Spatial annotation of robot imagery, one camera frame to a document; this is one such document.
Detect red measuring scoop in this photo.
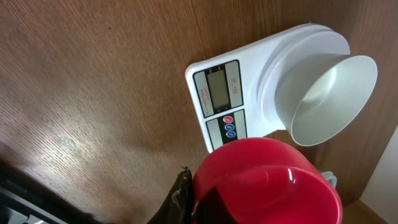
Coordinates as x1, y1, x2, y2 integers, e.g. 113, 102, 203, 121
192, 138, 343, 224

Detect white digital kitchen scale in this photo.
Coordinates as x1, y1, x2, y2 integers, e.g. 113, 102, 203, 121
185, 24, 350, 153

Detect white bowl on scale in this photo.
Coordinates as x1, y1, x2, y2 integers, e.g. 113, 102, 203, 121
275, 54, 377, 146

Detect clear plastic bean container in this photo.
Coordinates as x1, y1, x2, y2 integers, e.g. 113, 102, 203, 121
321, 171, 337, 189

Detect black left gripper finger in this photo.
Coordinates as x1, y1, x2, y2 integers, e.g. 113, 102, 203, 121
147, 167, 193, 224

